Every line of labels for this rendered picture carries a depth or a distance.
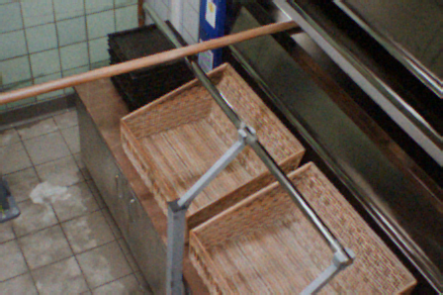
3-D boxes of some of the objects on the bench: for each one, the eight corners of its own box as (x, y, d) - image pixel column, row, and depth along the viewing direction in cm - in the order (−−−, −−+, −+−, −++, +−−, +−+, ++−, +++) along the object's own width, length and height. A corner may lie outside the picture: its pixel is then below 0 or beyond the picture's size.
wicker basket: (222, 111, 287) (227, 59, 267) (297, 201, 253) (309, 148, 234) (119, 146, 267) (116, 93, 248) (183, 247, 234) (186, 195, 215)
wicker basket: (300, 209, 250) (312, 157, 231) (398, 331, 217) (422, 281, 198) (185, 256, 231) (188, 205, 212) (272, 398, 198) (285, 350, 179)
